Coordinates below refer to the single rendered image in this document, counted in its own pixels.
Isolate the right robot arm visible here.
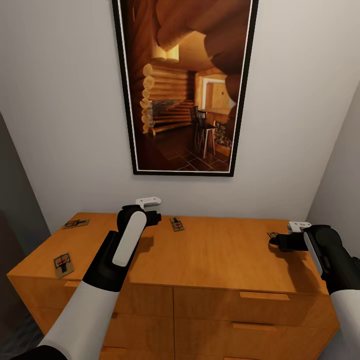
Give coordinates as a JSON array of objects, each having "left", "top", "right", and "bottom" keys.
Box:
[{"left": 269, "top": 222, "right": 360, "bottom": 360}]

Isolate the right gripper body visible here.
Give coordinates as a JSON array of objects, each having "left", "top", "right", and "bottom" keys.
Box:
[{"left": 277, "top": 233, "right": 308, "bottom": 251}]

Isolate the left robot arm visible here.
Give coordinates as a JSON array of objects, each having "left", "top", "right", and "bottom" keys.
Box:
[{"left": 11, "top": 196, "right": 162, "bottom": 360}]

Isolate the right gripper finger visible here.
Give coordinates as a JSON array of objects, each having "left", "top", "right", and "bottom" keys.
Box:
[{"left": 269, "top": 236, "right": 278, "bottom": 245}]

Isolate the mousetrap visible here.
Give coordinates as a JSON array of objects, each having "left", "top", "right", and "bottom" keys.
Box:
[
  {"left": 53, "top": 252, "right": 74, "bottom": 280},
  {"left": 169, "top": 216, "right": 185, "bottom": 232},
  {"left": 63, "top": 218, "right": 90, "bottom": 230},
  {"left": 267, "top": 232, "right": 294, "bottom": 252}
]

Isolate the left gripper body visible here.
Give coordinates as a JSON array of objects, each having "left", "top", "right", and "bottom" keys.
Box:
[{"left": 145, "top": 210, "right": 159, "bottom": 227}]

